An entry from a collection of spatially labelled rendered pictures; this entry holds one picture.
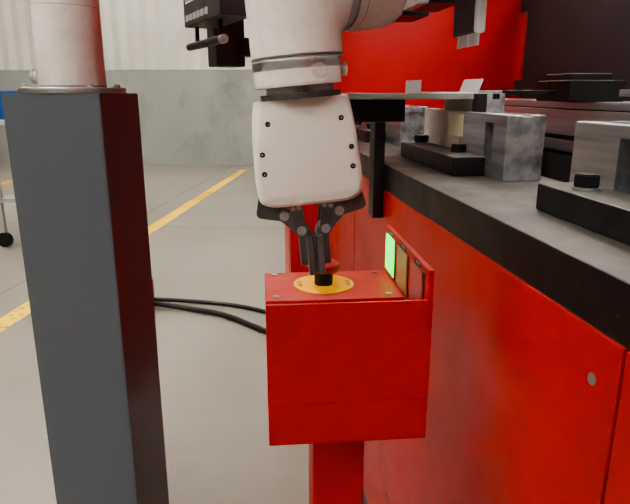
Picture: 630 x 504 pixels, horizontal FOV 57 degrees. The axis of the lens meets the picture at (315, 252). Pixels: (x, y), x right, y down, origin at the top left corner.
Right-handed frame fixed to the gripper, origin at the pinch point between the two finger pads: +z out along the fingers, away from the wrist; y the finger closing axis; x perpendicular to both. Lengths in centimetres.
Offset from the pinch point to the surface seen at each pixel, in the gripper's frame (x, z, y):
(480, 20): -47, -24, -35
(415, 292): 1.1, 5.1, -9.7
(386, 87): -137, -14, -37
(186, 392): -130, 81, 40
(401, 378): 4.7, 12.5, -7.1
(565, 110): -57, -7, -55
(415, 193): -29.8, 0.9, -17.9
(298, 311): 4.7, 4.3, 2.4
